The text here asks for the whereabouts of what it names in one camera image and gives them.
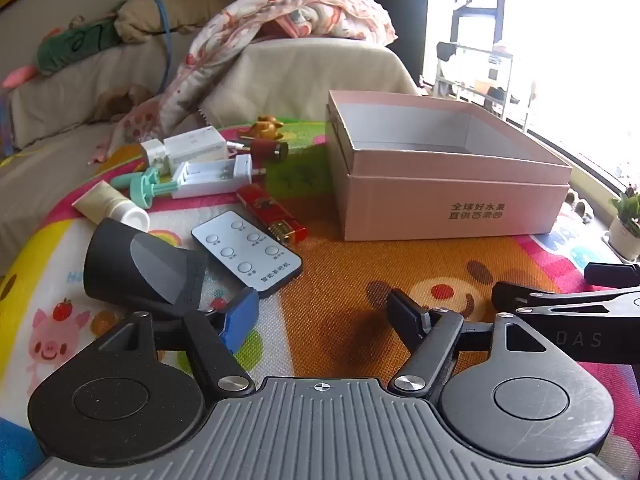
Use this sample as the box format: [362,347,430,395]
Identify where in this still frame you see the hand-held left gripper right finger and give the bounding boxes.
[386,289,551,402]

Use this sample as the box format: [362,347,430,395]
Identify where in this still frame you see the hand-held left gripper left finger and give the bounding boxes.
[95,287,261,397]

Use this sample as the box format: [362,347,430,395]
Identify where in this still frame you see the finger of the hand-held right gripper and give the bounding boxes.
[491,281,640,321]
[584,261,640,287]

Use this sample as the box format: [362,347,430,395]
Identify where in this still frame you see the white remote control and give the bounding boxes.
[191,211,304,294]

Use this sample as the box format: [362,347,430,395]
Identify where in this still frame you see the pink cardboard box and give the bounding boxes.
[325,90,573,242]

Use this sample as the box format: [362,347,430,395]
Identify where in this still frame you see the red lighter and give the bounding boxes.
[236,185,307,247]

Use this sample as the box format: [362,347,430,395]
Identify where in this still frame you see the black hair dryer nozzle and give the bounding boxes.
[82,217,211,318]

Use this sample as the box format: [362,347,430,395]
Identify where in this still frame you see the white battery charger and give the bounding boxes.
[170,154,255,200]

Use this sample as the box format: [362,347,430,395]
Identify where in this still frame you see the teal plastic tool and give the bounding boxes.
[111,167,178,209]

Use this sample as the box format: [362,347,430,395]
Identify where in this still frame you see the white plug adapter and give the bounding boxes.
[140,140,173,173]

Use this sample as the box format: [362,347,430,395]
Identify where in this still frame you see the potted plant in white pot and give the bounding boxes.
[602,185,640,261]

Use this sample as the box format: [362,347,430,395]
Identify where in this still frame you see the beige sandals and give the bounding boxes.
[566,192,597,223]

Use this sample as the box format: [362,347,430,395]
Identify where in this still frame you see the colourful cartoon play mat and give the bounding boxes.
[0,120,640,480]

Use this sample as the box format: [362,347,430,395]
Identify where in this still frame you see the red and silver cylinder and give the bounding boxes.
[227,139,290,162]

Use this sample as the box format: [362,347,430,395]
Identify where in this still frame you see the small white box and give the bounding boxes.
[164,127,231,166]

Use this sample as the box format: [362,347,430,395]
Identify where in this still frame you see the cream tube with white cap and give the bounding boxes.
[72,180,151,233]

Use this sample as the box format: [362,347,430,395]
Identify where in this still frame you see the golden pig figurine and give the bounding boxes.
[239,116,286,142]

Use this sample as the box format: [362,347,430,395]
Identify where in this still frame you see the metal shoe rack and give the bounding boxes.
[432,40,536,121]

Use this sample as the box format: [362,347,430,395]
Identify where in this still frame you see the beige covered sofa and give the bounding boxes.
[0,35,421,276]

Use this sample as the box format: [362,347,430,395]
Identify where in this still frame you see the pink floral blanket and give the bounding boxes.
[92,0,401,161]

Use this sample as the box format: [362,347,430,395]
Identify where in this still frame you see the beige pillow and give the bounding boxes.
[114,0,236,43]

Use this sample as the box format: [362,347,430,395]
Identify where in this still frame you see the green plush toy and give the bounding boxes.
[37,2,126,77]

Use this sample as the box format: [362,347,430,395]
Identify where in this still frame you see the pink plush toy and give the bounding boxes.
[2,65,38,89]

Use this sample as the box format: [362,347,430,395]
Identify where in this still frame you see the blue strap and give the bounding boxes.
[147,0,174,36]

